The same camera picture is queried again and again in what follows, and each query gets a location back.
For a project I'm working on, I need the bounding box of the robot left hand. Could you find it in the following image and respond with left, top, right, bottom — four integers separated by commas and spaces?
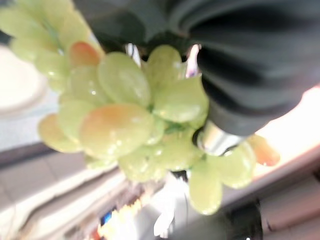
71, 0, 320, 156

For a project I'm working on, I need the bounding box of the green grape bunch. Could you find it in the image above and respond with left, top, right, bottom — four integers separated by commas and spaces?
0, 0, 281, 216

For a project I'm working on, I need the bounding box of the white plate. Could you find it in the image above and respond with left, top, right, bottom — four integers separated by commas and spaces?
0, 44, 48, 118

